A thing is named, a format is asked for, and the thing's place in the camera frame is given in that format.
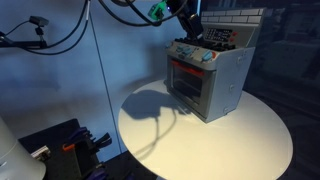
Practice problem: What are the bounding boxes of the grey toy oven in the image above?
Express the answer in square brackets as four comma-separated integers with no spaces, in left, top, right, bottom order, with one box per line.
[164,7,268,124]

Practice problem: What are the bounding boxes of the black tool holder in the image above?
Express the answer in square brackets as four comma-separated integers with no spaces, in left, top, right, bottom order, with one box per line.
[43,133,101,180]

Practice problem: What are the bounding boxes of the black camera cable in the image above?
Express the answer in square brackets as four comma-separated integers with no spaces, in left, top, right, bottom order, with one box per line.
[0,0,91,56]

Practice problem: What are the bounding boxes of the black camera on stand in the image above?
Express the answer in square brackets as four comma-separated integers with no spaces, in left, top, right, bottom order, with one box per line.
[28,15,50,28]

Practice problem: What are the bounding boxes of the orange tool handle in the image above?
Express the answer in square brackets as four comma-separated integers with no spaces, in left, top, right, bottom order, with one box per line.
[61,142,76,152]

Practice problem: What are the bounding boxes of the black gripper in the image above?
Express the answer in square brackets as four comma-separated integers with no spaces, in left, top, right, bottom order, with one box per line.
[175,0,205,42]

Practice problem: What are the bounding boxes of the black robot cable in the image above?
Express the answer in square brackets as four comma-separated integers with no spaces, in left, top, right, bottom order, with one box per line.
[97,0,189,28]

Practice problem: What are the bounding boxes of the small metal block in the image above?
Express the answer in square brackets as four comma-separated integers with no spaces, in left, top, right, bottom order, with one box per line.
[30,145,52,162]

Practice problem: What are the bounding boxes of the red oven door handle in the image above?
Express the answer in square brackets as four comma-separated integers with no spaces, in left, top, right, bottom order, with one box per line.
[170,59,206,78]

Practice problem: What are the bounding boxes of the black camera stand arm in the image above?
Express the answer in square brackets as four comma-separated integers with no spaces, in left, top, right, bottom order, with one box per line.
[0,25,48,50]

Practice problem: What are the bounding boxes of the black handled pliers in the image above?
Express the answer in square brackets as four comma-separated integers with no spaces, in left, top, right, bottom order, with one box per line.
[92,132,113,150]

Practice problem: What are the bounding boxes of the purple handled pliers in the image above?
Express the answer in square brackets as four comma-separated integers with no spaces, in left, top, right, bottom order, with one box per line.
[67,126,92,145]
[87,165,108,180]

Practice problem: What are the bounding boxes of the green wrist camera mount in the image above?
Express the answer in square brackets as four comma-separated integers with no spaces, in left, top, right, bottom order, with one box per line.
[147,0,168,20]

